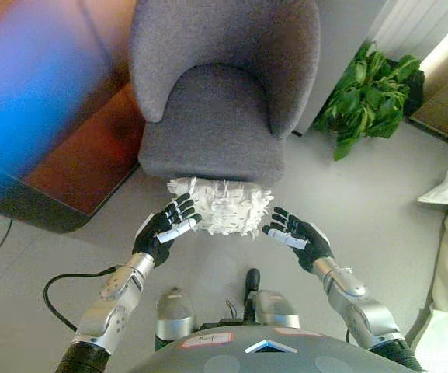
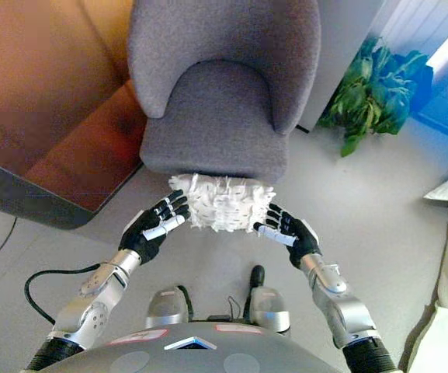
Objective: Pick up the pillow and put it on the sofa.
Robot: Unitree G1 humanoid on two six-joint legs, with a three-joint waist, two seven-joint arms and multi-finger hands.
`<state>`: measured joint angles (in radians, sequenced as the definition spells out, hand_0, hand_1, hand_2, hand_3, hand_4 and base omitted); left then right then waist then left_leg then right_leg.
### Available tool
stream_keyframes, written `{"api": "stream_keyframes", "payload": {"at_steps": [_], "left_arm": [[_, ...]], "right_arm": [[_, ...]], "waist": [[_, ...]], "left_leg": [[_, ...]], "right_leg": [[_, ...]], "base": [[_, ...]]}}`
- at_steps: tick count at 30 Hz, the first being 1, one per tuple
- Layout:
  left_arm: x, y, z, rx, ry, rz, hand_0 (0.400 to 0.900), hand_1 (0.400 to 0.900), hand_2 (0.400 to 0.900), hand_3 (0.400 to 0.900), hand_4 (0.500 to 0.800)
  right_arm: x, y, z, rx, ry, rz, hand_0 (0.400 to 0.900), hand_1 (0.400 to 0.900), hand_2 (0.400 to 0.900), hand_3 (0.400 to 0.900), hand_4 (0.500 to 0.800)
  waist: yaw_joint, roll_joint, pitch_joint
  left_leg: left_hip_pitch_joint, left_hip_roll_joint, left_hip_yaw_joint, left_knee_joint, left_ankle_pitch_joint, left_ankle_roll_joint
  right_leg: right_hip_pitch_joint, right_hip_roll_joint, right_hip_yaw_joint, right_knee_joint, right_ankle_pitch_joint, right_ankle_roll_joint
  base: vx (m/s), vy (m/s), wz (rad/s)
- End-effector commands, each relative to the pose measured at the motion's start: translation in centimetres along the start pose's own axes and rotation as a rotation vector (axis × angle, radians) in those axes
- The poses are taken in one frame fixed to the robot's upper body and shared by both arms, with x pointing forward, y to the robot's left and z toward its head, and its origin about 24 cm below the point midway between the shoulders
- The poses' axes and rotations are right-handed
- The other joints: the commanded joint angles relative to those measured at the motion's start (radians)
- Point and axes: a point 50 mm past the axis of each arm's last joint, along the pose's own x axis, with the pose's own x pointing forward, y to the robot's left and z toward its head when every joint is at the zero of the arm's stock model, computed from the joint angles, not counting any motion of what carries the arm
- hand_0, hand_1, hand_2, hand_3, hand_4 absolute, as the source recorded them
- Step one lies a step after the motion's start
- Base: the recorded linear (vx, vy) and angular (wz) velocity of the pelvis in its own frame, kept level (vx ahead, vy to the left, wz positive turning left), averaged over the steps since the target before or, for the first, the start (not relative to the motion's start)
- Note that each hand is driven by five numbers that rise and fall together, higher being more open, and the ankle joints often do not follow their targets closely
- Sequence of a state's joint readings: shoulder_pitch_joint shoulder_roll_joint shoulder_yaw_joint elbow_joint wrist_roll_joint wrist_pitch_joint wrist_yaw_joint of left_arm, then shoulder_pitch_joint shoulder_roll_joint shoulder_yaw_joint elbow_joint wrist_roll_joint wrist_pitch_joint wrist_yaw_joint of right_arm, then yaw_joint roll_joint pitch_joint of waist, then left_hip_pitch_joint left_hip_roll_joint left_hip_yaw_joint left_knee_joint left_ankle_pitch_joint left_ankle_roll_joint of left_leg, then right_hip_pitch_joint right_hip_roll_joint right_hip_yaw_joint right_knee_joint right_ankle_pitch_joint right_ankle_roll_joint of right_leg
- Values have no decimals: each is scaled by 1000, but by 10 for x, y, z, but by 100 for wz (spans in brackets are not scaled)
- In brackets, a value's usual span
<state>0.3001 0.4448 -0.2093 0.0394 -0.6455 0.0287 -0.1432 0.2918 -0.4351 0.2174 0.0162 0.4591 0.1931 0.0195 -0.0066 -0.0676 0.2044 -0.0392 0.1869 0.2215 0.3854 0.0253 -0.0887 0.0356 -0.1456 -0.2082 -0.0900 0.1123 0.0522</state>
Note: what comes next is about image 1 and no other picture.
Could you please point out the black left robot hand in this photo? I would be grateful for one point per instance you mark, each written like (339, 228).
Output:
(155, 234)

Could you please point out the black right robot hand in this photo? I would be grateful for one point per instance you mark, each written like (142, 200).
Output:
(305, 237)

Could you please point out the white shaggy pillow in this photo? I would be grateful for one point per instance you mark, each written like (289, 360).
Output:
(223, 208)

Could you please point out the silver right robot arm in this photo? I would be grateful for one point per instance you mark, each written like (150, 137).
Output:
(363, 307)

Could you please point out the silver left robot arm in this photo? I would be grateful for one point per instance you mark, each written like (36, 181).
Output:
(109, 303)

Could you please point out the grey fabric armchair sofa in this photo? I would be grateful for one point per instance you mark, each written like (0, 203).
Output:
(217, 85)

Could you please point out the silver right robot leg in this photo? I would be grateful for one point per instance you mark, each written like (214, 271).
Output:
(268, 301)

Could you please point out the silver robot leg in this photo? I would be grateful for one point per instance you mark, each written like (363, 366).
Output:
(174, 314)
(268, 301)

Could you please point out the silver left robot leg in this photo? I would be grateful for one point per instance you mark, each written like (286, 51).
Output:
(174, 314)

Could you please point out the grey robot torso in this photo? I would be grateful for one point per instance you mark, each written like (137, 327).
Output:
(270, 351)

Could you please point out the white bedding with cushion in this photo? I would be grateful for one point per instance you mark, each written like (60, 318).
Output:
(446, 268)

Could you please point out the green leafy potted plant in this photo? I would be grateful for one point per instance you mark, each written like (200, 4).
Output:
(367, 97)

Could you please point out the dark wooden cabinet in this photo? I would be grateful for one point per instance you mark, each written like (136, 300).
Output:
(49, 105)

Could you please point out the brown wooden low shelf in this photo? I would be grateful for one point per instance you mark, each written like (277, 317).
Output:
(443, 107)

